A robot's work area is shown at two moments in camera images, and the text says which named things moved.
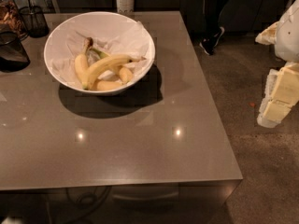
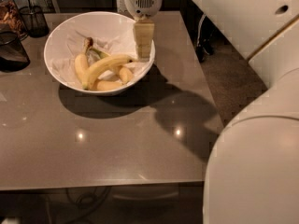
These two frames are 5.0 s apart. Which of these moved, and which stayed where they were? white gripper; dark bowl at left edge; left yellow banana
Moved: white gripper
Stayed: left yellow banana; dark bowl at left edge
